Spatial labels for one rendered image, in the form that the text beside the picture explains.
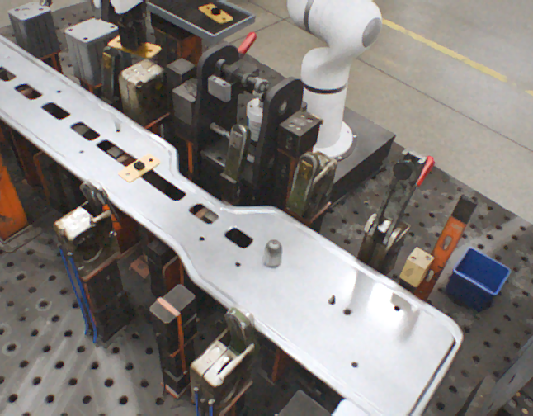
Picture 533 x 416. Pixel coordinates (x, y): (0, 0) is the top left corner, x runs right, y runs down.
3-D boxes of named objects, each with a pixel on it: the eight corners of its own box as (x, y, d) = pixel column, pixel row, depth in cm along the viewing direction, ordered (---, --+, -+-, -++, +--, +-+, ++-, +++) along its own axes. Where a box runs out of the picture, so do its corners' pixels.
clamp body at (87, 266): (75, 328, 111) (34, 222, 86) (120, 292, 118) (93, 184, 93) (102, 354, 108) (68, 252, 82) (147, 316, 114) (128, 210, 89)
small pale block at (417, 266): (360, 362, 110) (406, 258, 84) (369, 351, 112) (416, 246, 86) (374, 372, 109) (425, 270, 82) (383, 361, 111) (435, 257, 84)
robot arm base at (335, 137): (308, 108, 153) (313, 52, 139) (364, 133, 145) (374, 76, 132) (270, 141, 143) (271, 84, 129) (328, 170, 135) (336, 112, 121)
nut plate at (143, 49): (106, 45, 86) (106, 39, 85) (120, 36, 88) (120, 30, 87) (149, 59, 84) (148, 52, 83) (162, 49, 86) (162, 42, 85)
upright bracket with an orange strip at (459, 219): (379, 356, 112) (459, 195, 75) (383, 352, 112) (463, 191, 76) (392, 364, 111) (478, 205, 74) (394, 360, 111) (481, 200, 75)
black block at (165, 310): (148, 389, 103) (130, 311, 82) (186, 352, 109) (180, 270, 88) (176, 415, 100) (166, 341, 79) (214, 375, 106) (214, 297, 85)
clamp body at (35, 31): (35, 124, 156) (-3, 9, 130) (66, 108, 162) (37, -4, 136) (54, 138, 152) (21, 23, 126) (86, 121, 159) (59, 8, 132)
